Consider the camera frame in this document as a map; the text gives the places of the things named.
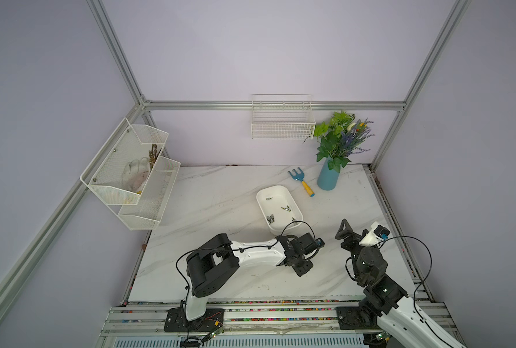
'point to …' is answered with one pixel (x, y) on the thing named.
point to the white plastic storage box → (279, 208)
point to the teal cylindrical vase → (327, 179)
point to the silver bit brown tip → (270, 198)
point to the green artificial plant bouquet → (340, 137)
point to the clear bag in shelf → (135, 174)
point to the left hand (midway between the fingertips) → (302, 264)
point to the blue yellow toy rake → (300, 176)
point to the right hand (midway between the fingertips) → (352, 227)
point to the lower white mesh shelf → (147, 213)
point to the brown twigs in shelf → (154, 154)
